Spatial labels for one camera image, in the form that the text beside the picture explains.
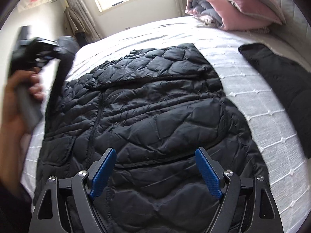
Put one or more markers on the person's left hand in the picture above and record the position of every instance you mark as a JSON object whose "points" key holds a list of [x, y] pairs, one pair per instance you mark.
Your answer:
{"points": [[17, 106]]}

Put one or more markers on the white textured bedspread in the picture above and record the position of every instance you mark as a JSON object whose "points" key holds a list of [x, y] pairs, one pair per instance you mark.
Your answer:
{"points": [[243, 60]]}

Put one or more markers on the person's left forearm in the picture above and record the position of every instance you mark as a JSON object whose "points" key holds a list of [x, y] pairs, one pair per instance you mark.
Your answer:
{"points": [[12, 194]]}

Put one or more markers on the black folded garment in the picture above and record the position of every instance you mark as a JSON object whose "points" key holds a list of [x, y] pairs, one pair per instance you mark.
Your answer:
{"points": [[281, 77]]}

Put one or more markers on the grey quilted headboard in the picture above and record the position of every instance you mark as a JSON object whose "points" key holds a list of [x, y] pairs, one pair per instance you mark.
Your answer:
{"points": [[295, 17]]}

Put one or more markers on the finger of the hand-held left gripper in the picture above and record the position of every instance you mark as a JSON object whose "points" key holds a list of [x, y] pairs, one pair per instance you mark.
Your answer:
{"points": [[59, 72]]}

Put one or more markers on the pink and grey folded blanket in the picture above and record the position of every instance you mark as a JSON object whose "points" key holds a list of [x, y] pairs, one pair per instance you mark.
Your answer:
{"points": [[206, 12]]}

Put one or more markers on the hanging olive garment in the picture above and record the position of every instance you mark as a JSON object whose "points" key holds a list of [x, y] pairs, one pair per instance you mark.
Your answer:
{"points": [[73, 19]]}

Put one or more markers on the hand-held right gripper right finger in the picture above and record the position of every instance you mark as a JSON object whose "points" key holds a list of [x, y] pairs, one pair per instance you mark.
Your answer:
{"points": [[209, 174]]}

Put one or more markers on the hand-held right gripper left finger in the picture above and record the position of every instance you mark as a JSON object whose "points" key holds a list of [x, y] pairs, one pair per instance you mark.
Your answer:
{"points": [[103, 174]]}

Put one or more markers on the pink velvet pillow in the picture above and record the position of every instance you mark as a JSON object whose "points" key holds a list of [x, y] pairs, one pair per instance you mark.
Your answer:
{"points": [[245, 12]]}

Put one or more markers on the black quilted puffer jacket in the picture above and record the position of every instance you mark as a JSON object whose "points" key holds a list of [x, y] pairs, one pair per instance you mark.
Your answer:
{"points": [[150, 126]]}

